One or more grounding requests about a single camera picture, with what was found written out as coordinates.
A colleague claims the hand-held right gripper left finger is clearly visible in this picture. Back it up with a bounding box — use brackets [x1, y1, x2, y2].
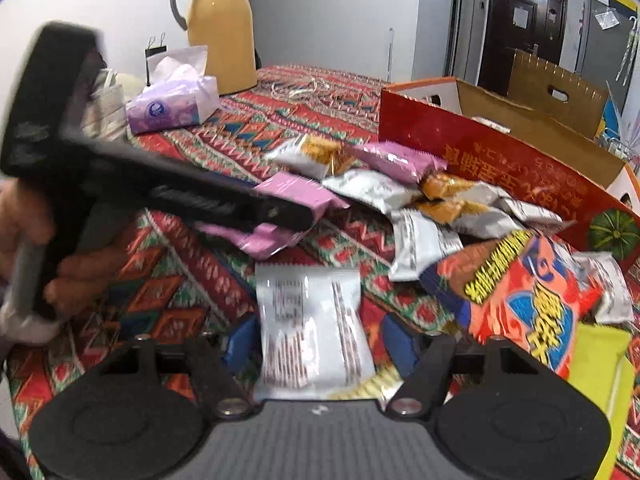
[97, 312, 261, 421]

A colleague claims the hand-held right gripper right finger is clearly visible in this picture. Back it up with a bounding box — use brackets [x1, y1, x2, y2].
[380, 312, 543, 421]

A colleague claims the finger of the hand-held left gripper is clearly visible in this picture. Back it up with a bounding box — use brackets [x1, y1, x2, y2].
[239, 189, 316, 234]

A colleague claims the pink snack packet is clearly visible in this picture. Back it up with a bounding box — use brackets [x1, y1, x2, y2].
[350, 141, 448, 183]
[197, 171, 351, 261]

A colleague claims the orange white snack packet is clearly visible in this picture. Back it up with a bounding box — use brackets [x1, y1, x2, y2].
[415, 199, 526, 238]
[420, 172, 511, 206]
[265, 135, 358, 181]

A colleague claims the silver snack packet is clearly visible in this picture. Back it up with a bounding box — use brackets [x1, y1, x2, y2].
[322, 169, 426, 213]

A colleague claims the large red snack bag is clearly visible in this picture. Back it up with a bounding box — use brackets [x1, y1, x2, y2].
[420, 230, 603, 378]

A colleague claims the yellow green snack bag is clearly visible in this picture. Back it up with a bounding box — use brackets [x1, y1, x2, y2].
[565, 322, 636, 480]

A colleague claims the red cardboard box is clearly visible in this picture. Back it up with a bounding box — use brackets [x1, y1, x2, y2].
[378, 77, 640, 273]

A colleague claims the person's left hand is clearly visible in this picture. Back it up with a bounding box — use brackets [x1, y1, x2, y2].
[0, 180, 133, 317]

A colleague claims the white striped plastic bag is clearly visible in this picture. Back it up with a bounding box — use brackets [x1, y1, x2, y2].
[82, 67, 128, 141]

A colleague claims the patterned red tablecloth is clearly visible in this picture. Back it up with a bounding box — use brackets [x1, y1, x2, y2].
[0, 65, 640, 480]

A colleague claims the purple tissue pack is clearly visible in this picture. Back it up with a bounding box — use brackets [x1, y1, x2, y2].
[125, 45, 221, 136]

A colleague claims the yellow thermos jug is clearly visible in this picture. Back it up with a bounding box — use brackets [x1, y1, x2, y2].
[170, 0, 258, 96]

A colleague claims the dark brown door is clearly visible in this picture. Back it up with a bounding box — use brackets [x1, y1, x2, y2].
[477, 0, 568, 96]

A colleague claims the brown cardboard box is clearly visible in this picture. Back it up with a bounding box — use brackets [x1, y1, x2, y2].
[507, 50, 611, 138]

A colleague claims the paper notice on door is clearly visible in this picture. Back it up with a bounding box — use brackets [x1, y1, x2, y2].
[512, 2, 535, 30]

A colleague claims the grey refrigerator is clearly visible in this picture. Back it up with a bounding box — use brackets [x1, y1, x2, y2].
[575, 0, 640, 91]

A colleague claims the striped hanging umbrella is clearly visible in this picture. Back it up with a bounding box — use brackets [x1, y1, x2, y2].
[616, 30, 638, 83]

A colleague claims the clear hanging plastic bag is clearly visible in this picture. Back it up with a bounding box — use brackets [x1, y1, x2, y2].
[595, 7, 623, 31]

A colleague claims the white cable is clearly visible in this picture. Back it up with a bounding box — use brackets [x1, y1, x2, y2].
[270, 75, 331, 101]

